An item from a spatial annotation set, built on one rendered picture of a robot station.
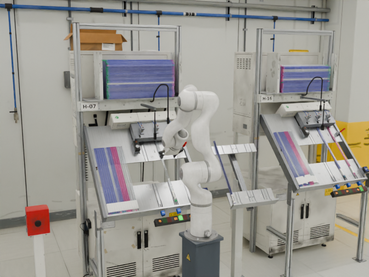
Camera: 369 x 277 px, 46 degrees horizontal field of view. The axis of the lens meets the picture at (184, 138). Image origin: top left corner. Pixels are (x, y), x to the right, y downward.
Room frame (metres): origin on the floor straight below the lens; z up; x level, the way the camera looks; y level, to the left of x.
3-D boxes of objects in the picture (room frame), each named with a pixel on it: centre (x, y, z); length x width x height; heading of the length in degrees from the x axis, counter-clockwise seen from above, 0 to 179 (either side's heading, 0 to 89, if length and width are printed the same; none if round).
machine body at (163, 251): (3.24, 0.43, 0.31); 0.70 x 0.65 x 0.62; 114
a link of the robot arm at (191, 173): (2.30, -0.06, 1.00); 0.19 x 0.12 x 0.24; 108
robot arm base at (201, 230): (2.31, -0.09, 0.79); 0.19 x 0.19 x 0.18
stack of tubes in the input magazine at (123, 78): (3.15, 0.33, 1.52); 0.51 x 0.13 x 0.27; 114
